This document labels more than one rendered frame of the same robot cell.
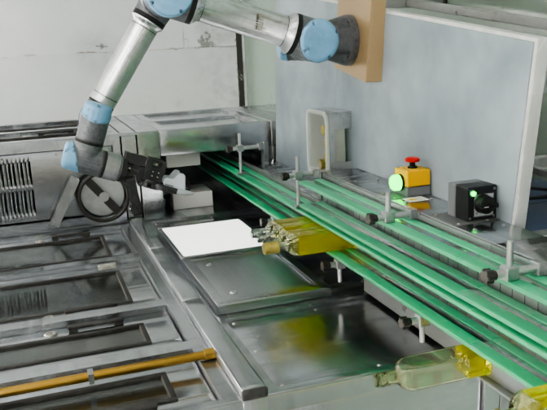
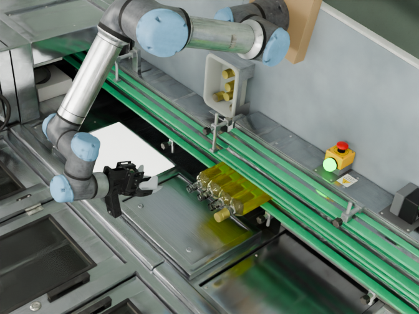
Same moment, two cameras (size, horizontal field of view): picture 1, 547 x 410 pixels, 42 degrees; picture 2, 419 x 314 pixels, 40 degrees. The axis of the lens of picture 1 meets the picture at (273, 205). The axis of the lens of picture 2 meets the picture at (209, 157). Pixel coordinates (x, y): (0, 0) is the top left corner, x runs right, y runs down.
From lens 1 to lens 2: 120 cm
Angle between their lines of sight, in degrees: 33
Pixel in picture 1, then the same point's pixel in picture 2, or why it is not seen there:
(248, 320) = (215, 280)
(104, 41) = not seen: outside the picture
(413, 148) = (335, 128)
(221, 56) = not seen: outside the picture
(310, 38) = (272, 51)
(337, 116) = (245, 70)
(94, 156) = (87, 187)
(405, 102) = (333, 91)
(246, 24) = (222, 46)
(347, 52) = not seen: hidden behind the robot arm
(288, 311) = (237, 261)
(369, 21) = (307, 17)
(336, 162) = (239, 105)
